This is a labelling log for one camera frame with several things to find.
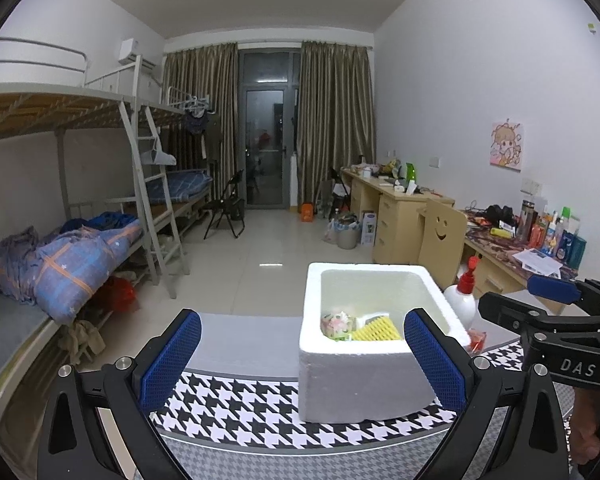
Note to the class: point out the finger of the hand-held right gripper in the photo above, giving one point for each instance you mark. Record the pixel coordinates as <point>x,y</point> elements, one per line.
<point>552,289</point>
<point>502,310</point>

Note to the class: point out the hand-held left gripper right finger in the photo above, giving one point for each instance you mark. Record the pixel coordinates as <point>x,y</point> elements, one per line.
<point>435,360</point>

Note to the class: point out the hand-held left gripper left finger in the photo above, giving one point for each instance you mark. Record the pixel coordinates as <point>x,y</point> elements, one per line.
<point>172,360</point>

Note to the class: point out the yellow ribbed sponge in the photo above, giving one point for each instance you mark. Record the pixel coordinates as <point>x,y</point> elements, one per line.
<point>377,331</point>

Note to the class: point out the white foam box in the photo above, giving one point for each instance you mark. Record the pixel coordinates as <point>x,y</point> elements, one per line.
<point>360,380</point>

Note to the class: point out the green printed plastic packet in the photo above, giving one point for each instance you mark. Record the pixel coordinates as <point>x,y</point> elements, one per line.
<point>337,326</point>

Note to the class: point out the person's right hand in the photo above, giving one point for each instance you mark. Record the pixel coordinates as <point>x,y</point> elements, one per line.
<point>587,425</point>

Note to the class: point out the printed paper sheets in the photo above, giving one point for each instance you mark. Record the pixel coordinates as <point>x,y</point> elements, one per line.
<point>535,261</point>

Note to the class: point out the red snack packet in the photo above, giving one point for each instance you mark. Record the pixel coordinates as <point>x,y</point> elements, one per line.
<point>476,341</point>

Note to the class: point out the white pump bottle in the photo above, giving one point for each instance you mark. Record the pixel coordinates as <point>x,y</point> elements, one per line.
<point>460,305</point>

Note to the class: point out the light wooden desk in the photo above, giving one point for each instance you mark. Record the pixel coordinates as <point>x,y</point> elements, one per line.
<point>395,225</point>
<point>490,265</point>

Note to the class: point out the row of toiletry bottles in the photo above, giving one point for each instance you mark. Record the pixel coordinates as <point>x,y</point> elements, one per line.
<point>555,240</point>

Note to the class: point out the yellow tube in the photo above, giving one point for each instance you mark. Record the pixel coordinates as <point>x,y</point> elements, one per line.
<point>501,232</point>

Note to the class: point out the red plastic bag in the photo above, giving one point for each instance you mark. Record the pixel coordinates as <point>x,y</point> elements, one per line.
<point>120,295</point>

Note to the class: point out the houndstooth patterned tablecloth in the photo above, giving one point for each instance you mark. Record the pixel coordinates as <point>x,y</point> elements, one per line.
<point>240,410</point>

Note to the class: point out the black pouch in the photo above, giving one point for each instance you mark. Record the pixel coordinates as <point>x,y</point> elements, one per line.
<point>500,214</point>

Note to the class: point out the beige crumpled cloth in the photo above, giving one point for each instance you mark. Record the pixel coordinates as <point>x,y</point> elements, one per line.
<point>82,340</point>

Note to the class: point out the wooden smiley chair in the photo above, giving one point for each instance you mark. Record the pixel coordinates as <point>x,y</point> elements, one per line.
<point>440,240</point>

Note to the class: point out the blue star quilt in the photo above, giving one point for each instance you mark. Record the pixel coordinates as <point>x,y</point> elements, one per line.
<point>70,270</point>

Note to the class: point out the white cardboard carton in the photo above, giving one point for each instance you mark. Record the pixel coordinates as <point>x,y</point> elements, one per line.
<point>368,227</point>

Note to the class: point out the white bunk ladder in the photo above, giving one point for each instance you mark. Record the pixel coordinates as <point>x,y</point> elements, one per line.
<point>155,210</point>

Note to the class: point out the grey waste bin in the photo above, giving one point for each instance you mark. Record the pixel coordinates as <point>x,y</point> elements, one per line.
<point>347,235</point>

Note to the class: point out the white metal bunk bed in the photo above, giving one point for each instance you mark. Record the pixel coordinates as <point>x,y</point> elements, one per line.
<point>45,110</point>
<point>180,195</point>

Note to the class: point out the green bottle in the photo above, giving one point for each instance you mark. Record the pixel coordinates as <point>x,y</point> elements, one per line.
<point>410,172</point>

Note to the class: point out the blue checked mattress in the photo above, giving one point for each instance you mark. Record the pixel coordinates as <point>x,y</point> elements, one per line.
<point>180,182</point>

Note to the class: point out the pile of desk clutter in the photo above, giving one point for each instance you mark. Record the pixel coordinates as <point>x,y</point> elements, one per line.
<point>380,172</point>

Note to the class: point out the orange container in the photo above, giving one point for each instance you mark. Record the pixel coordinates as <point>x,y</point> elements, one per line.
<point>307,212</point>

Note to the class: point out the white clothes hanger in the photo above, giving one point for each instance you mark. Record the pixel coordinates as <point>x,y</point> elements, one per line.
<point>160,156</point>

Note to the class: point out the dark hanging clothes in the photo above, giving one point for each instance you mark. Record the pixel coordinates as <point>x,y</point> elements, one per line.
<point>200,127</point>

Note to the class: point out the glass balcony door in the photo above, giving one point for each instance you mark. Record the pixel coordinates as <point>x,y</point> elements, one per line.
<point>267,135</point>

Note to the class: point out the brown curtain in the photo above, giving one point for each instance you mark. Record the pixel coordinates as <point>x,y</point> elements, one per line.
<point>337,110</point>
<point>200,110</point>

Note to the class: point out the white air conditioner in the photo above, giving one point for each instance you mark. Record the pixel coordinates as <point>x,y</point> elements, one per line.
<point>132,52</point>

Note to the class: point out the white wall switch box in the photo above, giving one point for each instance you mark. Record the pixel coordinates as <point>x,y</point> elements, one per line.
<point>530,187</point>

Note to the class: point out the cartoon wall poster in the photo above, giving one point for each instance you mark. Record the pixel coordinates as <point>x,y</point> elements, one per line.
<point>506,145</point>

